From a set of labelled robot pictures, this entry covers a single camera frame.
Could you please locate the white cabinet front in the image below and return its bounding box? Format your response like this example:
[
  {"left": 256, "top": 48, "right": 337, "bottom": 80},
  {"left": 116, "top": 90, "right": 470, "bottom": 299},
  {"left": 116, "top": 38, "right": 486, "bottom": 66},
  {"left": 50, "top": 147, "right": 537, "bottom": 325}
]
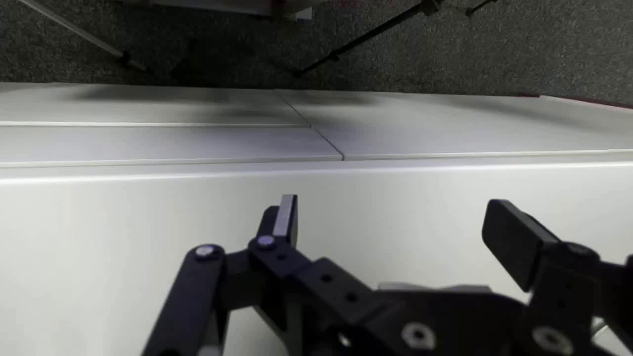
[{"left": 0, "top": 84, "right": 633, "bottom": 356}]

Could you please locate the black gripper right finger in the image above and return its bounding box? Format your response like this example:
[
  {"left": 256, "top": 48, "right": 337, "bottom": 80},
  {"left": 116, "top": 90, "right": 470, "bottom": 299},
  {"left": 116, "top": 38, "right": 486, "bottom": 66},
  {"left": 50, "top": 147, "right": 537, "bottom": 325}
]
[{"left": 482, "top": 200, "right": 633, "bottom": 356}]

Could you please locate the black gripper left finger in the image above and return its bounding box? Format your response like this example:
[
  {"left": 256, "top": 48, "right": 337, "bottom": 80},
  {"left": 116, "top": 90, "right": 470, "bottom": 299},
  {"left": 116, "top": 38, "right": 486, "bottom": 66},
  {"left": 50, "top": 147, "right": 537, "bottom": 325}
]
[{"left": 139, "top": 192, "right": 371, "bottom": 356}]

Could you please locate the black tripod leg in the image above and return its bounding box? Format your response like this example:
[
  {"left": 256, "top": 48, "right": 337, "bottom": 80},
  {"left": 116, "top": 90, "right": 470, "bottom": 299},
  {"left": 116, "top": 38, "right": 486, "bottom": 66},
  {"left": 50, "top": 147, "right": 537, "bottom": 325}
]
[{"left": 294, "top": 0, "right": 444, "bottom": 78}]

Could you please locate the grey tripod leg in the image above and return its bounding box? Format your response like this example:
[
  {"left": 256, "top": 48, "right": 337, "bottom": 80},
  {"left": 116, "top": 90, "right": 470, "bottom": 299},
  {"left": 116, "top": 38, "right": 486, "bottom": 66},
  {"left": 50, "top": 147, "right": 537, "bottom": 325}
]
[{"left": 17, "top": 0, "right": 147, "bottom": 74}]

